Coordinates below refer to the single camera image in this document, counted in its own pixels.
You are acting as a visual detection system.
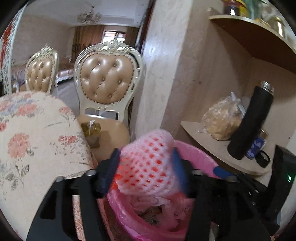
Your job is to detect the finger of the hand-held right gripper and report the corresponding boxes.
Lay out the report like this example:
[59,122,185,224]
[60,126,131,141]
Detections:
[214,166,270,197]

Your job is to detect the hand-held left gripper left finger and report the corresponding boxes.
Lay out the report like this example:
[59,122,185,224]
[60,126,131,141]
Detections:
[26,148,121,241]

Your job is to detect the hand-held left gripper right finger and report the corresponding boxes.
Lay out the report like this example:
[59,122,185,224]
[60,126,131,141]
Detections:
[171,148,271,241]

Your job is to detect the pink trash bag bin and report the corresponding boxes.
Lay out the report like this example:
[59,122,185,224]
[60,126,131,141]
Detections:
[106,139,222,241]

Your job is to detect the pink white foam net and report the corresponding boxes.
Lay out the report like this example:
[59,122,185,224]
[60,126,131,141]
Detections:
[114,129,192,200]

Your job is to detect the small black round lid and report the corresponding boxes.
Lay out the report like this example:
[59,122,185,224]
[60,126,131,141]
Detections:
[255,151,271,168]

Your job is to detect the beige corner shelf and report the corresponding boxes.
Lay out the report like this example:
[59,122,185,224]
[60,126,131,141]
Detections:
[180,120,272,176]

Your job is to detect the blue label jar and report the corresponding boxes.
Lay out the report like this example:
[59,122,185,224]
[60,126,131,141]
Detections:
[245,130,269,160]

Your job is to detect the yellow plastic bag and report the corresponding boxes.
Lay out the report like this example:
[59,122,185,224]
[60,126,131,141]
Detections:
[81,120,102,149]

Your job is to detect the clear bag of bread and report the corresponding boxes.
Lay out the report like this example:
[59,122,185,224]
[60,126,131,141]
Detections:
[200,92,245,141]

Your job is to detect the black thermos bottle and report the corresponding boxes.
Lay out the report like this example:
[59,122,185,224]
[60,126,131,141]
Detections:
[227,81,275,160]

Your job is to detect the floral tablecloth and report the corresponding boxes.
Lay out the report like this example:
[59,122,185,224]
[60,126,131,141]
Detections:
[0,91,109,241]

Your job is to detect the gold tufted carved chair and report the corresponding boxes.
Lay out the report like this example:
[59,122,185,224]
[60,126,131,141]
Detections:
[74,39,144,163]
[24,45,59,95]

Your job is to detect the pink cushioned sofa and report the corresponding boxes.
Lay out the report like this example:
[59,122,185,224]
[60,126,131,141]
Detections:
[57,57,75,84]

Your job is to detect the brown patterned curtain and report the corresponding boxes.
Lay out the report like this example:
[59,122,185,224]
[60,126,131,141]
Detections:
[73,25,104,67]

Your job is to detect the dark wooden door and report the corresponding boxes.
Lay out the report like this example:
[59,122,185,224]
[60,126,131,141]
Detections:
[134,0,155,58]

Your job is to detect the white lattice screen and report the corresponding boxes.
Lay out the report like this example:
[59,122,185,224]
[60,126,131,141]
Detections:
[0,5,27,95]

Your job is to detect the gold metal bottle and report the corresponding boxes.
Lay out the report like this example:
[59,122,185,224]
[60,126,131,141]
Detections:
[266,16,285,37]

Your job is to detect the chandelier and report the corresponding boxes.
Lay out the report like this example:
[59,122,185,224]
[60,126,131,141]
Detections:
[77,7,102,24]

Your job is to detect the dark jar yellow label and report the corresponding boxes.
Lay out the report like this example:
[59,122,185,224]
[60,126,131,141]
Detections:
[223,0,249,17]

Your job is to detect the glass vase green stems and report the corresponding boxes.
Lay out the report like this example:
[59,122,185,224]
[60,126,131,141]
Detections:
[245,0,266,20]

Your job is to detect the red knot hanging ornament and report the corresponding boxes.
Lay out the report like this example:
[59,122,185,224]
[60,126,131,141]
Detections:
[0,23,13,65]

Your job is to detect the curved wooden wall shelf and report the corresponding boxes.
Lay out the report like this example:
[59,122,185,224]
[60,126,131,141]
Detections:
[209,14,296,75]

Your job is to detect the wooden frame window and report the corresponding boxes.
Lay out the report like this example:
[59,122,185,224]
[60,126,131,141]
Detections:
[104,30,126,44]

